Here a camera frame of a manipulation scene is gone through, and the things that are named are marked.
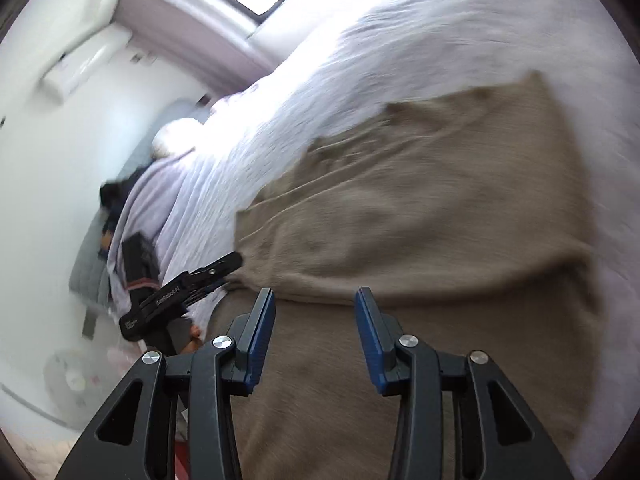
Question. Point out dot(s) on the lavender embossed bed blanket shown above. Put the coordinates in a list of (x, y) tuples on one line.
[(400, 35)]

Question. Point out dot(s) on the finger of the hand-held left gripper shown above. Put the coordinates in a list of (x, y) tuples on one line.
[(215, 272)]

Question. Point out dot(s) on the brown knit sweater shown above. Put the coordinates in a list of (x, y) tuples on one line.
[(425, 240)]

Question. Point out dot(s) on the white pillow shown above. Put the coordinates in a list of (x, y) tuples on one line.
[(177, 135)]

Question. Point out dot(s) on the white standing fan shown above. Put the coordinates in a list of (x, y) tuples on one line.
[(75, 380)]

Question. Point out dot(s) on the grey upholstered headboard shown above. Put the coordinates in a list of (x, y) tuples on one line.
[(92, 270)]

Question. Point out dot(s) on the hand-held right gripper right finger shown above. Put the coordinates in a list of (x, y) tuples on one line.
[(370, 345)]

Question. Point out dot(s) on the dark cloth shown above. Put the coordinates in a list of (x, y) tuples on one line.
[(117, 197)]

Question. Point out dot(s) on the white wall air conditioner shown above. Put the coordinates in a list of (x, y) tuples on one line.
[(85, 62)]

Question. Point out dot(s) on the lavender curtain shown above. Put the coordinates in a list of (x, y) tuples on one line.
[(200, 20)]

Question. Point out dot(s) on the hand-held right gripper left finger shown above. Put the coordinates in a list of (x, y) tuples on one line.
[(262, 340)]

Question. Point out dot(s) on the person's left hand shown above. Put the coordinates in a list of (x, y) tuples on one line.
[(192, 334)]

